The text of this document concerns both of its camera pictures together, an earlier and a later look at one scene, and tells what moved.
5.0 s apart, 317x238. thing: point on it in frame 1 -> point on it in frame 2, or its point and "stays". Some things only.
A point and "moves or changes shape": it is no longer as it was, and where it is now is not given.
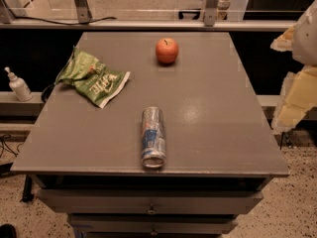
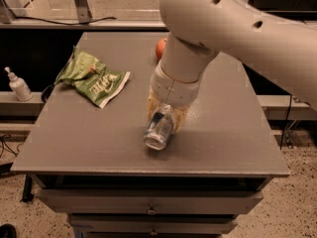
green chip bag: (91, 77) stays
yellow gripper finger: (284, 42) -> (168, 90)
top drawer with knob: (150, 201) stays
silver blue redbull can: (154, 137) moves or changes shape
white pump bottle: (19, 85) stays
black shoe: (7, 231) stays
